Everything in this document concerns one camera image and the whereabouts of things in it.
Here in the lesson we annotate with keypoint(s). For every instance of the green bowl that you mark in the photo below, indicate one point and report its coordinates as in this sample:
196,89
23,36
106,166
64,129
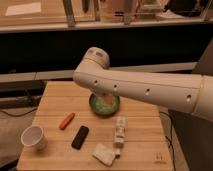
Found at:
100,107

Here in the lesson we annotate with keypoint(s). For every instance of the white folded cloth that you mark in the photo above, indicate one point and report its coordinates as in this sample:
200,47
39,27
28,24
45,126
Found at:
104,154

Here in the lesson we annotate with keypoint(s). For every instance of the black rectangular block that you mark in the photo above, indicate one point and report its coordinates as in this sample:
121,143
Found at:
80,137

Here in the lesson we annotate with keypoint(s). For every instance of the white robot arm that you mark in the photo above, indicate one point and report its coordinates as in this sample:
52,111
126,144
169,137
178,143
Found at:
188,93

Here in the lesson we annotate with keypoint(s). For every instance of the white plastic bottle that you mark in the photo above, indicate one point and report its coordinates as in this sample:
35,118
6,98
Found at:
119,135

